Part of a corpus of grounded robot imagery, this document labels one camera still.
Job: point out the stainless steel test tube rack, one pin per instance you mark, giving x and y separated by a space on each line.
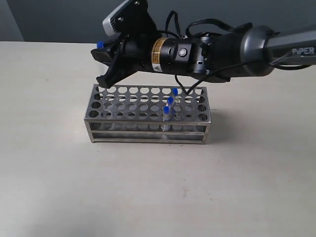
133 113

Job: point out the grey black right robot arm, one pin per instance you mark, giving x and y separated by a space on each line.
244 51

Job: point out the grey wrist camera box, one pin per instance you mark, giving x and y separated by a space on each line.
124 16

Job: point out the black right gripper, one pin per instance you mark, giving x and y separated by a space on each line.
133 56

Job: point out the blue-capped tube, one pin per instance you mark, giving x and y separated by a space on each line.
166 117
101 44
176 97
170 102

